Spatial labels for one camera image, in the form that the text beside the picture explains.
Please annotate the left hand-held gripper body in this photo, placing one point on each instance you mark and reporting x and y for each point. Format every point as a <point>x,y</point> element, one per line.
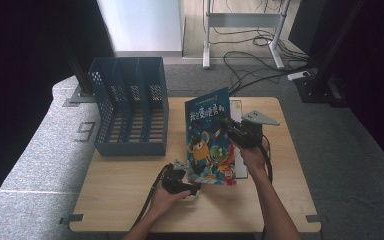
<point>173,181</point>

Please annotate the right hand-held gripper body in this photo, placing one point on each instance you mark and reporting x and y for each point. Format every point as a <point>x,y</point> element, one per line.
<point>251,135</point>

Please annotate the blue cartoon picture book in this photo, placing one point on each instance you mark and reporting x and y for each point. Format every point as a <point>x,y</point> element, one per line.
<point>206,150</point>

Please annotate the blue plastic file rack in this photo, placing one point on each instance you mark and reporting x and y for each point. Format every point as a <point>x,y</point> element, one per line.
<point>130,148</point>

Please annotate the person's left hand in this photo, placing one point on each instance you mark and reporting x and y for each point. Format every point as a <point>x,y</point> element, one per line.
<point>165,203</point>

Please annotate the person's right hand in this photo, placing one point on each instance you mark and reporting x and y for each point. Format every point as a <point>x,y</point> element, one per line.
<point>255,161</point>

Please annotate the white power strip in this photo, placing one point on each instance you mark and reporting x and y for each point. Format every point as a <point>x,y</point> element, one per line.
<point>298,75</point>

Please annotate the black metal stand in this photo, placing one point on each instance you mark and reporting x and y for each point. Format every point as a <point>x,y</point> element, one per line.
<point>326,66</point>
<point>81,80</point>

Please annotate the white-legged desk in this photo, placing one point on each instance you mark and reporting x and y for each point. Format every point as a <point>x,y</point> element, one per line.
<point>243,19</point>

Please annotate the dark grey cabinet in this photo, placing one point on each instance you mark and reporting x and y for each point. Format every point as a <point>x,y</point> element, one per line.
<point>301,26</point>

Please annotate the white panel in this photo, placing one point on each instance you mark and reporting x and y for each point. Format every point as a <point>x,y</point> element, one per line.
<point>143,25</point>

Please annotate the black curtain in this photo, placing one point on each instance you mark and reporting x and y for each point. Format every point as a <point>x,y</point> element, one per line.
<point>383,83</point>
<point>23,66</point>

